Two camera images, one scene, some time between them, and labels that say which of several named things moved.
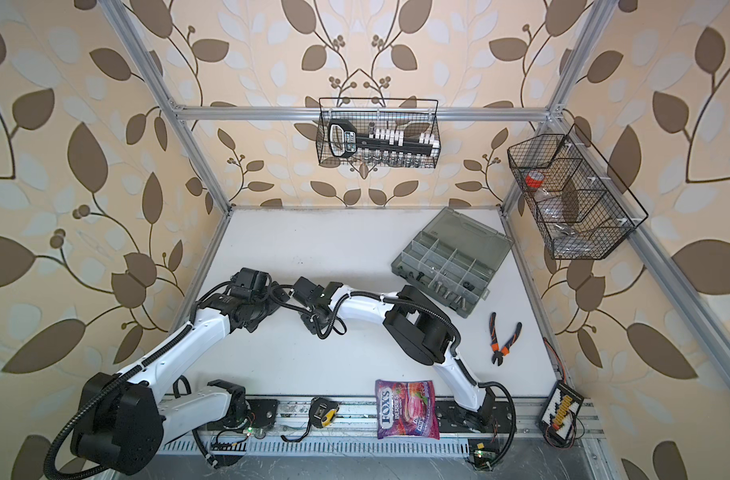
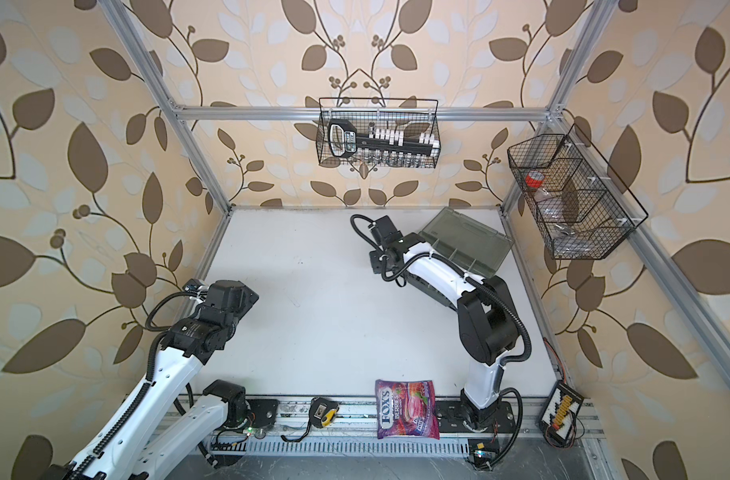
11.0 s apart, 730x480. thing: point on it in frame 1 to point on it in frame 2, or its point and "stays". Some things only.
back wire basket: [378, 132] stays
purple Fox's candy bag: [406, 409] stays
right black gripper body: [310, 321] to [378, 263]
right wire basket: [580, 204] stays
